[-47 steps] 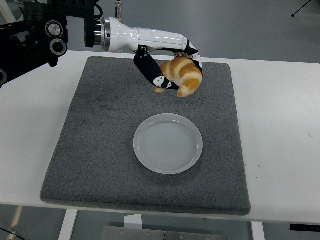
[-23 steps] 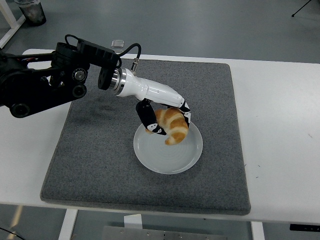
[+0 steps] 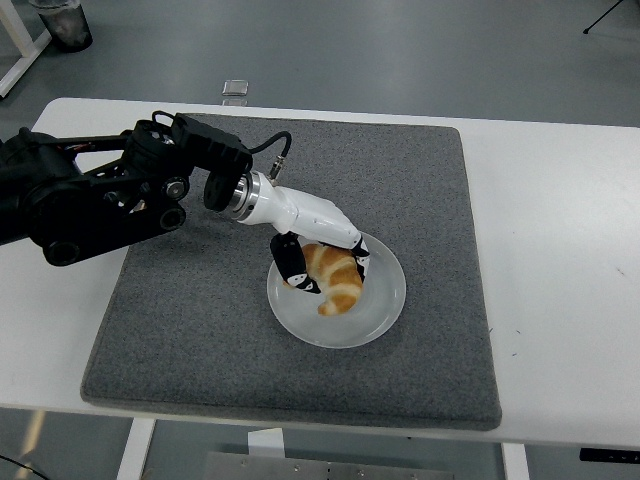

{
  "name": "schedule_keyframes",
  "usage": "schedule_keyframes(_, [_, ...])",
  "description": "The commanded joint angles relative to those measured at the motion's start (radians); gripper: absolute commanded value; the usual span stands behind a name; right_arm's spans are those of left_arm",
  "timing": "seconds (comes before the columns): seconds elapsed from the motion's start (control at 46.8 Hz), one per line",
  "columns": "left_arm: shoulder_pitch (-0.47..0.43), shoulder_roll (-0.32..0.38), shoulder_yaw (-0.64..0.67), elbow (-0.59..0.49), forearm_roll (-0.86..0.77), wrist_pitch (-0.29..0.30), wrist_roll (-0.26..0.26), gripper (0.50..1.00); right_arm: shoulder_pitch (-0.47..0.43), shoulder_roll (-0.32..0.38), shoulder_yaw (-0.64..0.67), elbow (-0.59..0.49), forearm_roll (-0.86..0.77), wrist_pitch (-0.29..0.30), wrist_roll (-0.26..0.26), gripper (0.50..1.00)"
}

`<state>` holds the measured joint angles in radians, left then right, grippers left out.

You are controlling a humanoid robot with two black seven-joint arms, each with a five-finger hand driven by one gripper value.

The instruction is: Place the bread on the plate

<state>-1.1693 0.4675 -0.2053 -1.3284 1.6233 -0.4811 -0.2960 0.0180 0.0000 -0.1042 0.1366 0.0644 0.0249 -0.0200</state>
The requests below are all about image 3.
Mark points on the white-black robot hand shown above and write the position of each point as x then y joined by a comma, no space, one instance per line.
300,212

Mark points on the golden croissant bread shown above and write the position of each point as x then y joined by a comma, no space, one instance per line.
345,290

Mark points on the pale grey round plate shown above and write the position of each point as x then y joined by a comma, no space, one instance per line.
380,305

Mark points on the grey metal plate with screws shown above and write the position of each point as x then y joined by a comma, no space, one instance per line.
325,467

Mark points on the grey felt mat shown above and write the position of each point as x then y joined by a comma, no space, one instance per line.
375,165

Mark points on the small clear square floor box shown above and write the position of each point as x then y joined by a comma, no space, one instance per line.
235,87

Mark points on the white table leg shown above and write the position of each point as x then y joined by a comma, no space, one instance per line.
516,462
135,450

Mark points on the black waste bin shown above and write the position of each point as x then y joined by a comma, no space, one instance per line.
67,25

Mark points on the black tripod leg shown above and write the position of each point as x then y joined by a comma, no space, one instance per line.
602,17

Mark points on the black table control panel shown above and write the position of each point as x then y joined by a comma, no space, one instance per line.
610,454

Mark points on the white table bracket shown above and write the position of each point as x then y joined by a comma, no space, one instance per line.
265,442

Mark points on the white table frame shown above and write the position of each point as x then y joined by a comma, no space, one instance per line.
22,60

